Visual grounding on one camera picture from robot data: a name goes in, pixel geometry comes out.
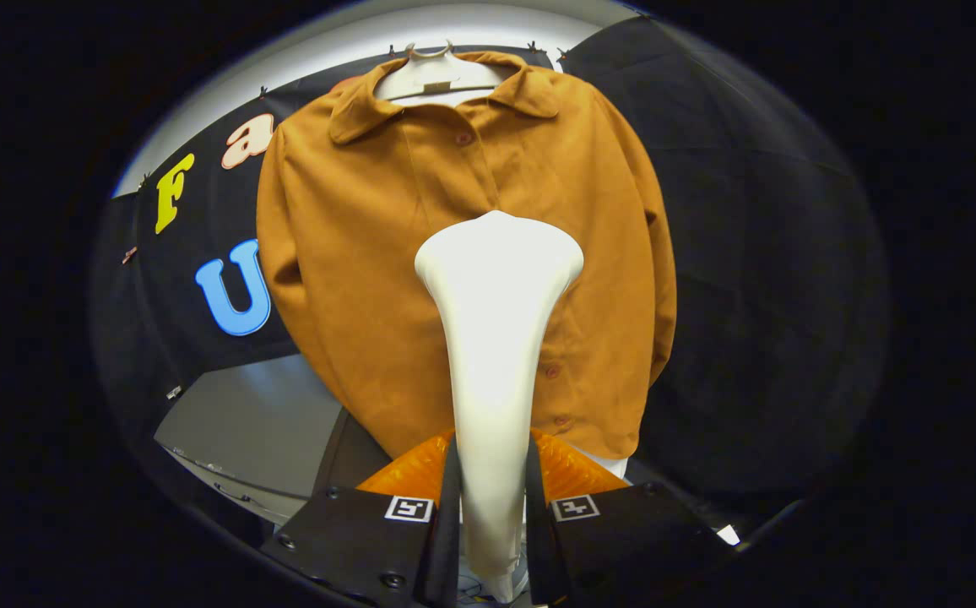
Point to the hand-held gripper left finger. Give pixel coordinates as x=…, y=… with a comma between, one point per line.
x=353, y=540

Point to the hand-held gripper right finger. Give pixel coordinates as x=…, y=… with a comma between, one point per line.
x=623, y=540

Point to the white garment steamer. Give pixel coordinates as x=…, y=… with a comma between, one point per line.
x=496, y=338

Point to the orange button-up shirt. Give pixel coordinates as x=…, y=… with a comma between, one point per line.
x=353, y=253

